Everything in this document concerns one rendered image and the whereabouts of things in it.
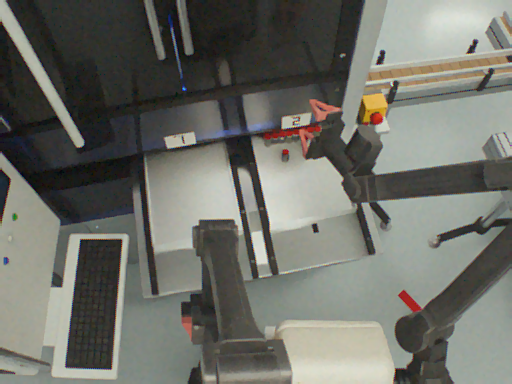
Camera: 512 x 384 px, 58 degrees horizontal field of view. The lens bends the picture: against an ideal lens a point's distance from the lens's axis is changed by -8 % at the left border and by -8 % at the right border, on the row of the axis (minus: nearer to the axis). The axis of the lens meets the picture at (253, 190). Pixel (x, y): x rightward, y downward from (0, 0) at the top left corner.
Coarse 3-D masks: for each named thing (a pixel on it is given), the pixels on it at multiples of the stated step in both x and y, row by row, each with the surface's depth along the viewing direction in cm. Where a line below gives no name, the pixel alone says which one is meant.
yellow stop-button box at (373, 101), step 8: (368, 96) 147; (376, 96) 147; (368, 104) 146; (376, 104) 146; (384, 104) 146; (360, 112) 151; (368, 112) 146; (376, 112) 147; (384, 112) 148; (368, 120) 151
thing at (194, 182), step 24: (216, 144) 158; (144, 168) 150; (168, 168) 154; (192, 168) 154; (216, 168) 154; (168, 192) 150; (192, 192) 150; (216, 192) 150; (168, 216) 147; (192, 216) 147; (216, 216) 146; (168, 240) 143
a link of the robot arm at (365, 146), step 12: (360, 132) 105; (372, 132) 106; (348, 144) 108; (360, 144) 105; (372, 144) 103; (360, 156) 106; (372, 156) 105; (360, 168) 106; (372, 168) 109; (348, 180) 106; (348, 192) 106; (360, 192) 104
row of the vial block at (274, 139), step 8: (304, 128) 154; (312, 128) 154; (320, 128) 154; (272, 136) 154; (280, 136) 153; (288, 136) 154; (296, 136) 154; (264, 144) 157; (272, 144) 156; (280, 144) 157
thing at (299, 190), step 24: (288, 144) 157; (264, 168) 153; (288, 168) 153; (312, 168) 153; (264, 192) 150; (288, 192) 150; (312, 192) 150; (336, 192) 149; (288, 216) 146; (312, 216) 143; (336, 216) 146
